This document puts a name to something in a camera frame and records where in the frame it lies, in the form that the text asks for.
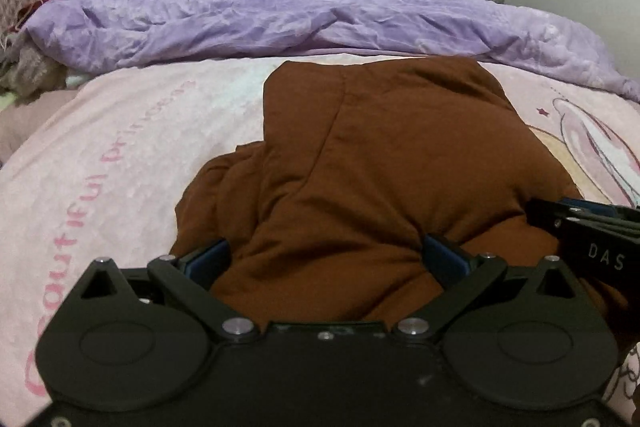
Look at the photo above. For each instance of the brown garment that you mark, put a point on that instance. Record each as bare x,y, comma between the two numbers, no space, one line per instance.
350,157

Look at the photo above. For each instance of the grey fluffy cloth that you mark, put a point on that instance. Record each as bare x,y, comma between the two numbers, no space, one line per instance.
30,67

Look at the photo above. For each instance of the purple duvet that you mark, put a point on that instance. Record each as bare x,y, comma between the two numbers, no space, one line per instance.
300,17

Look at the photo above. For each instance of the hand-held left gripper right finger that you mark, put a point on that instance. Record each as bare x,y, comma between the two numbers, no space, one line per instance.
445,259

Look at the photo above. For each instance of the pink printed blanket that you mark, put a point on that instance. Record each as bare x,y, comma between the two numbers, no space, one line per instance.
100,187

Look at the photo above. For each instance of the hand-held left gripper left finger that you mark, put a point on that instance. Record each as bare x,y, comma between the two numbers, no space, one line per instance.
207,264

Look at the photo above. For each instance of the dusty pink pillow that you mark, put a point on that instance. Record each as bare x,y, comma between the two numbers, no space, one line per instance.
30,122

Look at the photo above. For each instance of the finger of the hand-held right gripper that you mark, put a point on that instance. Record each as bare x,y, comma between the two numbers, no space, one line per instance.
580,207
600,227

